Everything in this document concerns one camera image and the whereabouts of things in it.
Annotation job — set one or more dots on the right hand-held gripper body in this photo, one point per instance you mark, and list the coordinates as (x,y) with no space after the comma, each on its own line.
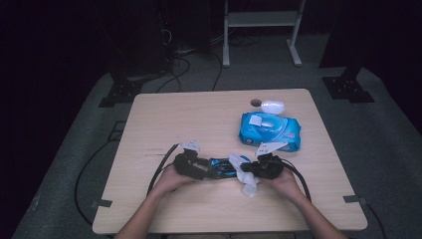
(268,167)

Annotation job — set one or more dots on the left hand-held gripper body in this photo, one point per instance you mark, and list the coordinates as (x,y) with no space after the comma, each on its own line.
(189,166)

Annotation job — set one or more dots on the white wet wipe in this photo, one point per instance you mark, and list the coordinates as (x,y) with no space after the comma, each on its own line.
(247,184)

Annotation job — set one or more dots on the blue toy car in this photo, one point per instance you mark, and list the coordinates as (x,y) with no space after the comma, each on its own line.
(224,167)

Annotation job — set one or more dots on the blue wet wipes pack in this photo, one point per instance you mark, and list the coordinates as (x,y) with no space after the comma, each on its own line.
(282,132)

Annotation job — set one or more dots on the person's left hand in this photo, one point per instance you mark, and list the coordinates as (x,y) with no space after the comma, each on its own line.
(172,184)

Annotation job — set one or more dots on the person's right hand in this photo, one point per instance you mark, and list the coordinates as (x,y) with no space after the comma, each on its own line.
(287,186)

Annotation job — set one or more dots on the grey tape strip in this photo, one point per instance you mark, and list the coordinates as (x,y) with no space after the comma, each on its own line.
(354,199)
(101,203)

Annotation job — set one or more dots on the black stand base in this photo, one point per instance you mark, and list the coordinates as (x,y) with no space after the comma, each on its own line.
(346,88)
(121,93)

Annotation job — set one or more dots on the white metal stand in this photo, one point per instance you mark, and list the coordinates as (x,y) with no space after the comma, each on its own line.
(262,19)

